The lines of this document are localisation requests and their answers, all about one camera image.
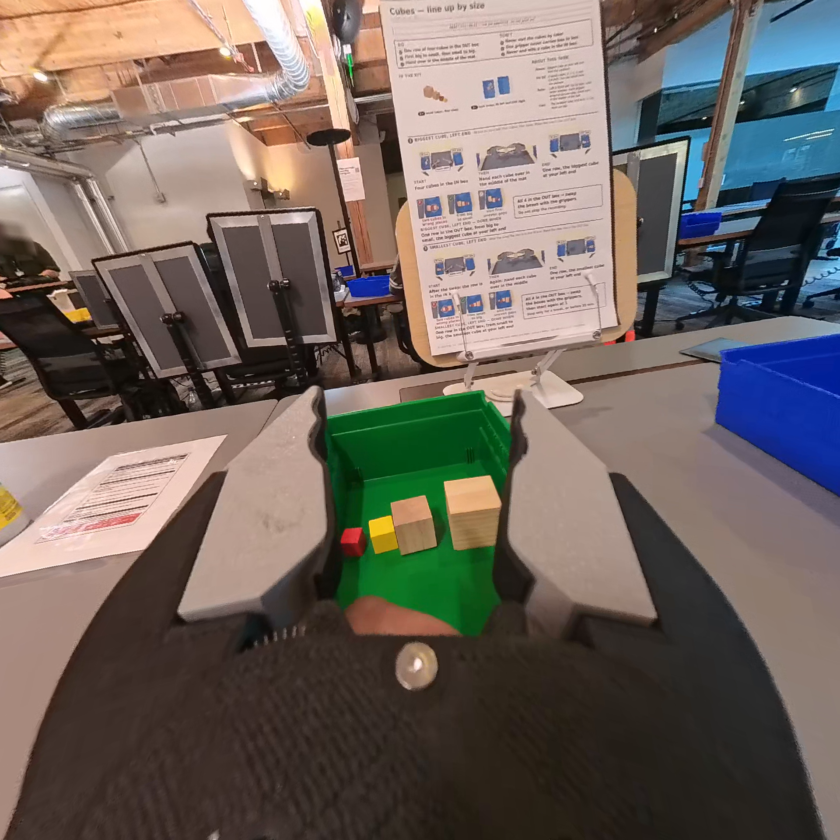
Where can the large natural wooden cube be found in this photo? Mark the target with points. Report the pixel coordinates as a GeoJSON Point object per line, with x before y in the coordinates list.
{"type": "Point", "coordinates": [472, 512]}

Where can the yellow wooden cube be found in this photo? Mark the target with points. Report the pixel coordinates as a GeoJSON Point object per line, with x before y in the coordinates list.
{"type": "Point", "coordinates": [383, 535]}

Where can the small blue storage bin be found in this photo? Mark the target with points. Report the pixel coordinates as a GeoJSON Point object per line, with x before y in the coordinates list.
{"type": "Point", "coordinates": [367, 287]}
{"type": "Point", "coordinates": [699, 224]}

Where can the red wooden cube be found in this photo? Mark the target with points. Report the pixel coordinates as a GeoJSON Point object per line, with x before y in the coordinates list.
{"type": "Point", "coordinates": [353, 543]}

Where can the medium natural wooden cube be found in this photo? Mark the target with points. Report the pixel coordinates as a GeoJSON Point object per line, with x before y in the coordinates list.
{"type": "Point", "coordinates": [415, 525]}

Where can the black office chair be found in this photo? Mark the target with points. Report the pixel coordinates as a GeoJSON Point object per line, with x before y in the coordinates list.
{"type": "Point", "coordinates": [774, 243]}
{"type": "Point", "coordinates": [59, 354]}

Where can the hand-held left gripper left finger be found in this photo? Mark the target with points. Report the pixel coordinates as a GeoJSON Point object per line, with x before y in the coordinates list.
{"type": "Point", "coordinates": [262, 525]}

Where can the blue plastic bin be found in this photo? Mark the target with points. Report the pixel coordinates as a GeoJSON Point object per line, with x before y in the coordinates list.
{"type": "Point", "coordinates": [787, 407]}

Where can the green plastic bin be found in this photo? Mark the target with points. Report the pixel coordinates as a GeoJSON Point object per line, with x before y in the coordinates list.
{"type": "Point", "coordinates": [420, 584]}

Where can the black floor lamp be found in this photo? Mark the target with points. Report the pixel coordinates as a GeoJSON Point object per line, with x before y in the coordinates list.
{"type": "Point", "coordinates": [330, 136]}

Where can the laminated paper sheet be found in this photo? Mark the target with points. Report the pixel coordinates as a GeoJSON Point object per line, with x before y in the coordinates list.
{"type": "Point", "coordinates": [111, 505]}

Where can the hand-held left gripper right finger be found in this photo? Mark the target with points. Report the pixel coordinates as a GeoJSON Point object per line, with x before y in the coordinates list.
{"type": "Point", "coordinates": [577, 531]}

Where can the small framed wall sign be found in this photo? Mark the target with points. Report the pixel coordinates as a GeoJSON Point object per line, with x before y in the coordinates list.
{"type": "Point", "coordinates": [341, 239]}

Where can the diagonal support beam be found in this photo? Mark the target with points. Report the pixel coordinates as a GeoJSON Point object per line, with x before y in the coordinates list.
{"type": "Point", "coordinates": [728, 98]}

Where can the wipes canister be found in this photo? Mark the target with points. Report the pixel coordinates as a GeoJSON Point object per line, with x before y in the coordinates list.
{"type": "Point", "coordinates": [10, 518]}

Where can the white wall notice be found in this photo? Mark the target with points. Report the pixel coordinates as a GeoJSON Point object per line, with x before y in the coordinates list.
{"type": "Point", "coordinates": [352, 178]}

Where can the silver ventilation duct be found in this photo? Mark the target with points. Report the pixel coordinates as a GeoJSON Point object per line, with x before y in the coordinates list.
{"type": "Point", "coordinates": [282, 59]}

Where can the wooden-top standing desk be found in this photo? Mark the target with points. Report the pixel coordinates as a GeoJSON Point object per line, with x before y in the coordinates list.
{"type": "Point", "coordinates": [371, 303]}
{"type": "Point", "coordinates": [754, 223]}

